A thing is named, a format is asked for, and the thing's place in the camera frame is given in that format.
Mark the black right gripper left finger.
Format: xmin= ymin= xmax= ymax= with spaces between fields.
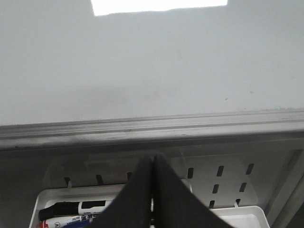
xmin=90 ymin=155 xmax=153 ymax=228

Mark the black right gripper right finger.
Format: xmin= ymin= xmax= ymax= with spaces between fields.
xmin=152 ymin=153 xmax=230 ymax=228

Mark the red capped whiteboard marker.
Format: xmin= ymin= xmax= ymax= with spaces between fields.
xmin=37 ymin=214 xmax=99 ymax=228

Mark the grey aluminium whiteboard tray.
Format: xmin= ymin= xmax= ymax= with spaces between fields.
xmin=0 ymin=109 xmax=304 ymax=152

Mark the white whiteboard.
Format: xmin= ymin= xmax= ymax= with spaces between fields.
xmin=0 ymin=0 xmax=304 ymax=125

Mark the white pegboard panel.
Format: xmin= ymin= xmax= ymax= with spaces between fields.
xmin=35 ymin=151 xmax=264 ymax=210

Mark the white plastic marker basket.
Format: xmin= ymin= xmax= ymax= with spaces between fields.
xmin=29 ymin=184 xmax=269 ymax=228

